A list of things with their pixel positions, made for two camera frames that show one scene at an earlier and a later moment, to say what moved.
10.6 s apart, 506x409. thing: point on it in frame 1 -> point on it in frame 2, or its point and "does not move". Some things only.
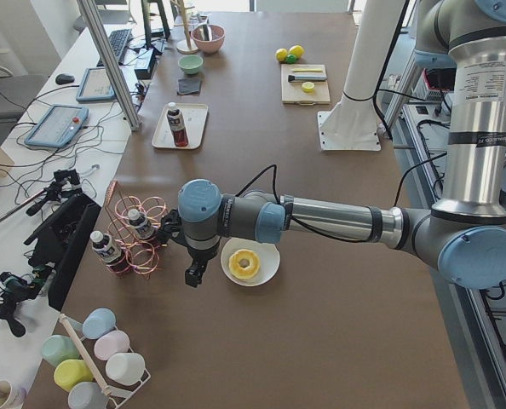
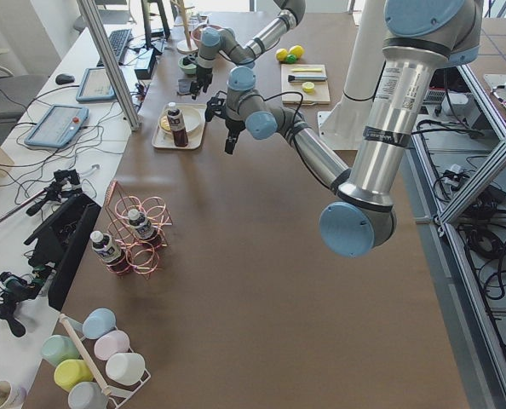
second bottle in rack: x=108 y=251 does not move
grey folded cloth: x=187 y=86 does not move
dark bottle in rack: x=139 y=221 does not move
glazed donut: x=244 y=263 -> x=164 y=123
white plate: x=248 y=262 -> x=192 y=119
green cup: x=55 y=348 does not move
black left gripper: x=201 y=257 -> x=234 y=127
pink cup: x=111 y=343 does not move
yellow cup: x=69 y=372 does not move
